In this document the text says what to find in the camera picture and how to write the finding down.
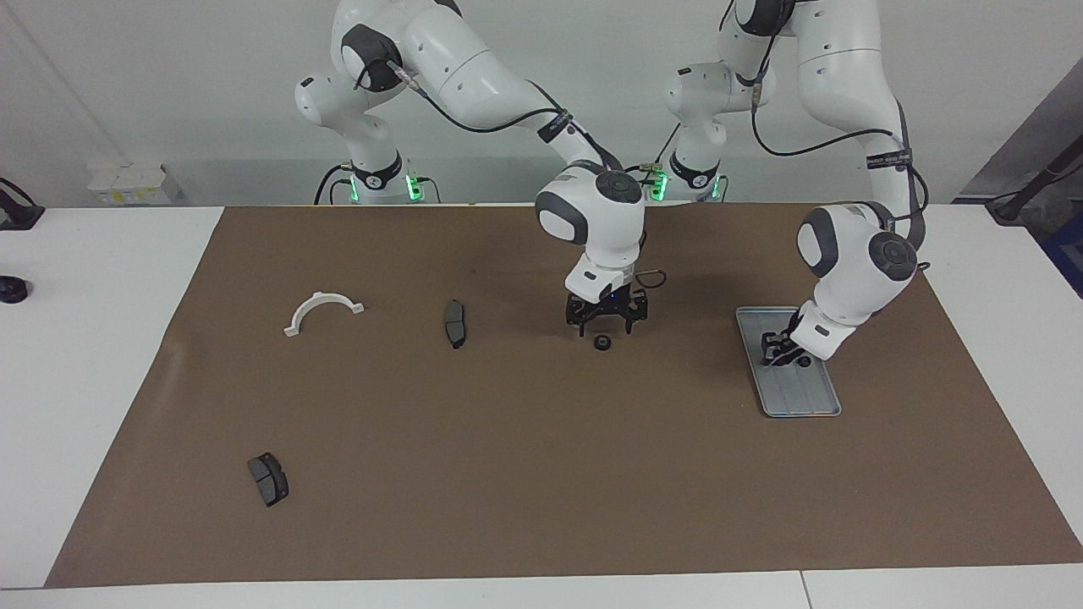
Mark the black stand pole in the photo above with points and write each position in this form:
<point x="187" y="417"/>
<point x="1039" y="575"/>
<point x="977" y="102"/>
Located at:
<point x="1011" y="207"/>

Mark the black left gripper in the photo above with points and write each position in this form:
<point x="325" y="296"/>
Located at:
<point x="783" y="341"/>

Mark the blue crate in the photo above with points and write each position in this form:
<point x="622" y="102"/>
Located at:
<point x="1070" y="254"/>

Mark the brown table mat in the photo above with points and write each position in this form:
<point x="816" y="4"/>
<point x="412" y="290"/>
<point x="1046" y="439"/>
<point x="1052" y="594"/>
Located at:
<point x="541" y="474"/>

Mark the long dark grey brake pad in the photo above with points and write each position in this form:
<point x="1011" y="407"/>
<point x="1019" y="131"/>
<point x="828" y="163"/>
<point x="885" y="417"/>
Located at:
<point x="454" y="322"/>

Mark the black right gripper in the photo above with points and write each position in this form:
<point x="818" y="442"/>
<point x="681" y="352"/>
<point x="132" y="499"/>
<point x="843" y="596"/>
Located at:
<point x="605" y="306"/>

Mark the silver metal tray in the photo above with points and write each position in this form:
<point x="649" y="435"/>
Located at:
<point x="799" y="393"/>

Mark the white semicircular plastic bracket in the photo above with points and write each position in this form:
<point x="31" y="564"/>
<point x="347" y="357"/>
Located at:
<point x="324" y="297"/>

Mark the black round knob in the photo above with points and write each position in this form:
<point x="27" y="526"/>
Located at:
<point x="12" y="291"/>

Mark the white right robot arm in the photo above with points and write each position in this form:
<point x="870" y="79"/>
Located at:
<point x="474" y="68"/>

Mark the black table clamp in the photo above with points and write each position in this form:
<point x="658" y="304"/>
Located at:
<point x="19" y="216"/>

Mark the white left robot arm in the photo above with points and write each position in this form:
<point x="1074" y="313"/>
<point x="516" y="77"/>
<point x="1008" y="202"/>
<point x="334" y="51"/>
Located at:
<point x="854" y="254"/>

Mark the short dark grey brake pad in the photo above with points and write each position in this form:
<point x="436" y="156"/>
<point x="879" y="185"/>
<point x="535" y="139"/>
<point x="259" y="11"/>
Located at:
<point x="268" y="479"/>

